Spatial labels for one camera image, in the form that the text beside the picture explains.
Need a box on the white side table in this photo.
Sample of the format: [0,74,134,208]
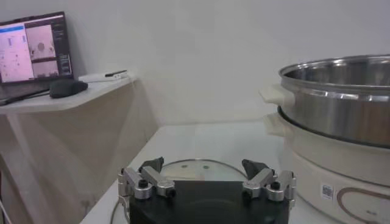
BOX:
[0,77,159,224]

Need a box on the stainless steel steamer basket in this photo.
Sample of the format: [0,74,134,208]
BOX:
[258,54,390,149]

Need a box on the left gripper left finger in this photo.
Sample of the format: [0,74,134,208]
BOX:
[118,156,177,200]

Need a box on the black computer mouse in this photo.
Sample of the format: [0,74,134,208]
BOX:
[49,78,89,99]

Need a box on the flat white box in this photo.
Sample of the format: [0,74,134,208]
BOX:
[78,70,135,83]

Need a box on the small black white device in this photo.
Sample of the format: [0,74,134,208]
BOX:
[104,69,128,77]

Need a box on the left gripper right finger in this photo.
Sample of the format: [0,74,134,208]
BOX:
[241,158,297,202]

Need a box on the round glass pot lid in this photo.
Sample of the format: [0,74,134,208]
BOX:
[110,158,249,224]

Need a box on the white electric cooker base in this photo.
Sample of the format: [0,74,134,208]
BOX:
[263,112,390,224]

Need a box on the black laptop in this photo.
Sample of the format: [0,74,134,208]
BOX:
[0,11,74,106]

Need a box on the black mouse cable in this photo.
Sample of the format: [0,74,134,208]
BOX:
[0,88,51,107]

